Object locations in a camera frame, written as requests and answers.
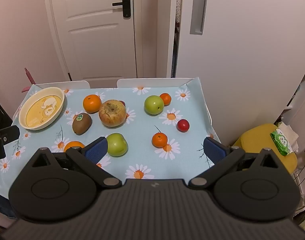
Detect white chair back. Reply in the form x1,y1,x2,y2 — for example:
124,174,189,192
34,80,91,90
117,78,193,88

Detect black glossy furniture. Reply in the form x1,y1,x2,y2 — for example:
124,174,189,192
0,94,13,132

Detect large red-yellow apple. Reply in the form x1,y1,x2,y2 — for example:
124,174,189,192
99,99,127,127

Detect white panel door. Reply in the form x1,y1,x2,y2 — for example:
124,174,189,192
43,0,143,82

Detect white wardrobe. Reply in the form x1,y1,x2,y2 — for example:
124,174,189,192
166,0,305,130

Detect yellow stool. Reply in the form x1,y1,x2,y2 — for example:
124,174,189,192
232,123,298,174

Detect large orange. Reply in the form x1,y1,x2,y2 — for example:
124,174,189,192
83,94,102,113
64,141,86,153

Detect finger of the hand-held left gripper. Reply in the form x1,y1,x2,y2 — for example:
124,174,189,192
0,125,20,159

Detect cream bowl with yellow print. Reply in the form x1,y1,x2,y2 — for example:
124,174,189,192
19,87,65,131

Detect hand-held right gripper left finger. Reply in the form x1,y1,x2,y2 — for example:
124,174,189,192
25,137,122,188

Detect white tissue paper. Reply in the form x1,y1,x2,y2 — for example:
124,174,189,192
277,122,299,146

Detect grey recessed wardrobe handle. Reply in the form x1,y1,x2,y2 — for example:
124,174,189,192
190,0,209,35

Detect black door lock handle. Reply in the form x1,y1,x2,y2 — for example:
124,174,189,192
112,0,131,18

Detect small mandarin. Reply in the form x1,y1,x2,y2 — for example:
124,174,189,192
160,93,172,106
152,132,168,148

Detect brown kiwi with green sticker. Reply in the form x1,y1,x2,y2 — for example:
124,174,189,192
72,113,92,135

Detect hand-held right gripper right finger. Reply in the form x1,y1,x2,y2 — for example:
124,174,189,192
188,137,283,190

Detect green apple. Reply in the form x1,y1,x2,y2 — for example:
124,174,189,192
144,95,165,115
106,133,128,157

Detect green wipes packet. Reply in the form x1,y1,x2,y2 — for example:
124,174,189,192
270,129,296,156

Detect person's denim trouser leg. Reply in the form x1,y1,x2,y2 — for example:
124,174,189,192
0,191,16,218

